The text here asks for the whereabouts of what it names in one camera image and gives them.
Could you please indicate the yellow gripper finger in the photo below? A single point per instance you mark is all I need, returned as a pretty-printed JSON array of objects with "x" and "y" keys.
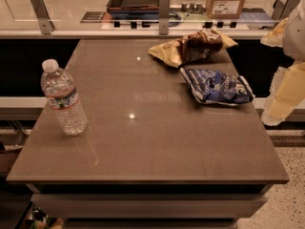
[
  {"x": 286, "y": 92},
  {"x": 274, "y": 38}
]

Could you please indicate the brown and yellow chip bag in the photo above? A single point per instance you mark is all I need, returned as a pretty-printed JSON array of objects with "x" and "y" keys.
[{"x": 191, "y": 47}]

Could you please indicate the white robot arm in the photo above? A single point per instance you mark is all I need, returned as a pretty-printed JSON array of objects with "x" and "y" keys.
[{"x": 294, "y": 33}]

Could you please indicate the blue chip bag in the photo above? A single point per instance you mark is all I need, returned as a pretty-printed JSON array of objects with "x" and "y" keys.
[{"x": 216, "y": 87}]

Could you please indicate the clear plastic water bottle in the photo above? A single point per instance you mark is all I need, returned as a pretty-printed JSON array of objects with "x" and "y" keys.
[{"x": 58, "y": 87}]

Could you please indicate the cardboard box with label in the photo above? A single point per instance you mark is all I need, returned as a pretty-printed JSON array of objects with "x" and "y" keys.
[{"x": 224, "y": 9}]

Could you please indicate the grey table drawer cabinet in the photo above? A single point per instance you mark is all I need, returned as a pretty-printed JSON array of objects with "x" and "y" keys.
[{"x": 150, "y": 211}]

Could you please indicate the right metal glass bracket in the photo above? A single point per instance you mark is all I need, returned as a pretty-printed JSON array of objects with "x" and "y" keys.
[{"x": 282, "y": 8}]

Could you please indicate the metal glass bracket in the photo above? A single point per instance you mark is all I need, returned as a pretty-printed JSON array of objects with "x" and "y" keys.
[
  {"x": 44, "y": 22},
  {"x": 282, "y": 8},
  {"x": 164, "y": 9}
]

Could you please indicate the middle metal glass bracket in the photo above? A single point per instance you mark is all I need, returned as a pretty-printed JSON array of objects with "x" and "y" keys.
[{"x": 164, "y": 9}]

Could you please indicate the left metal glass bracket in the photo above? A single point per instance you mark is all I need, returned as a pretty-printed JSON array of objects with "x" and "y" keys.
[{"x": 44, "y": 22}]

